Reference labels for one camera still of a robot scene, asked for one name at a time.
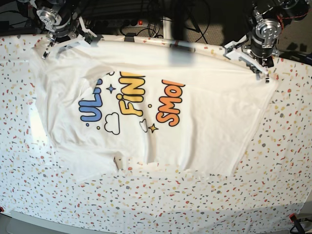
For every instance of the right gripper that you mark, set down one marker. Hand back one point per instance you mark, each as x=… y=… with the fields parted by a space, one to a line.
x=64 y=28

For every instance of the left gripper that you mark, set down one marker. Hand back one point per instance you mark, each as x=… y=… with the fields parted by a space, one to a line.
x=257 y=48

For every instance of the white printed T-shirt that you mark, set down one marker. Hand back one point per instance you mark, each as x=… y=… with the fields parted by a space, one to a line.
x=105 y=103

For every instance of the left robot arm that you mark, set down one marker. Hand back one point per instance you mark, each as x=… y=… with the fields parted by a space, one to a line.
x=282 y=11

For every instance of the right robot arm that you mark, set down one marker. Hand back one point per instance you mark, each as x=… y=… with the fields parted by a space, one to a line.
x=30 y=7

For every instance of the black power strip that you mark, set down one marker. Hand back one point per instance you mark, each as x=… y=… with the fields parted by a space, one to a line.
x=114 y=23

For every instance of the black table clamp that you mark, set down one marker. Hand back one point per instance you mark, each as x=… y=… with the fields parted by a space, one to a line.
x=129 y=37

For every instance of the terrazzo patterned tablecloth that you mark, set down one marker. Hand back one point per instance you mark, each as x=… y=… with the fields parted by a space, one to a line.
x=272 y=180

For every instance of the red clamp at corner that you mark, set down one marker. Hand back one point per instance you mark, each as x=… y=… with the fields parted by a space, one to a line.
x=292 y=217

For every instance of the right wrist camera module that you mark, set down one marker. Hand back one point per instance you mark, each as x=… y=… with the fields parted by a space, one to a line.
x=88 y=38

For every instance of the white metal stand post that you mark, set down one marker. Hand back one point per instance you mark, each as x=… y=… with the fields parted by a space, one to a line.
x=167 y=28

